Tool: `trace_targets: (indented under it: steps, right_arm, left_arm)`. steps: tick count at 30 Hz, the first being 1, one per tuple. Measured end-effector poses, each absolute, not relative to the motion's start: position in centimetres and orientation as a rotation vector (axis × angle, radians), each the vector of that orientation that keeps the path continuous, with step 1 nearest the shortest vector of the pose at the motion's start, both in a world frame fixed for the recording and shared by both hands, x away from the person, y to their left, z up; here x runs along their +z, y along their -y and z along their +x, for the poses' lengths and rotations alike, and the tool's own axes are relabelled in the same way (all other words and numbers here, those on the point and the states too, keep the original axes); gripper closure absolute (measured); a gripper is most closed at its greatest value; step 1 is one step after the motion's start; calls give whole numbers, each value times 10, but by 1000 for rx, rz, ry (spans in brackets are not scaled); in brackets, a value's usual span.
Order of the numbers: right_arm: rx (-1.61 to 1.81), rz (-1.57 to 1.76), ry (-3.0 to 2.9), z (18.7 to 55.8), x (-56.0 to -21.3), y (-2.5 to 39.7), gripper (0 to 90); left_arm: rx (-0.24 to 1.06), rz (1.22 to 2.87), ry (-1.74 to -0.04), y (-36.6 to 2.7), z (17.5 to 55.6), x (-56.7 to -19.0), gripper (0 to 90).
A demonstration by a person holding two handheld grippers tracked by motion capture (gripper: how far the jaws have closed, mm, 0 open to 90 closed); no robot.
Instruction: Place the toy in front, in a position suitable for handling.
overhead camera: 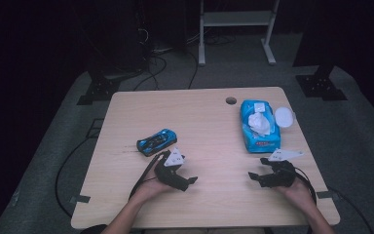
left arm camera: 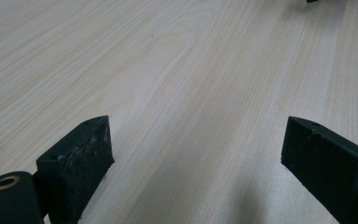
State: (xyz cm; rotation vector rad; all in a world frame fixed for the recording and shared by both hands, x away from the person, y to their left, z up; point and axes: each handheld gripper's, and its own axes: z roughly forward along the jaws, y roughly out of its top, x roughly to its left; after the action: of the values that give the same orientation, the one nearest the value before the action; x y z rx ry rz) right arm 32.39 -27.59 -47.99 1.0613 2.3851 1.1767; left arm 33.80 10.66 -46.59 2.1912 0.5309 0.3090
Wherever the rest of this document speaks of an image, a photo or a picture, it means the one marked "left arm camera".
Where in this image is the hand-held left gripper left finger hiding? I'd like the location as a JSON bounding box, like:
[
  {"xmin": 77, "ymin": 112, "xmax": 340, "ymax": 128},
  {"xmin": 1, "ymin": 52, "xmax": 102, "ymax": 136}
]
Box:
[{"xmin": 36, "ymin": 115, "xmax": 116, "ymax": 224}]

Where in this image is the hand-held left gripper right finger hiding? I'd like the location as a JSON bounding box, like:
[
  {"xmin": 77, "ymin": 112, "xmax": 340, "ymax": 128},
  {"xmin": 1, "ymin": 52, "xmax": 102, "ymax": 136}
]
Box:
[{"xmin": 281, "ymin": 116, "xmax": 358, "ymax": 224}]

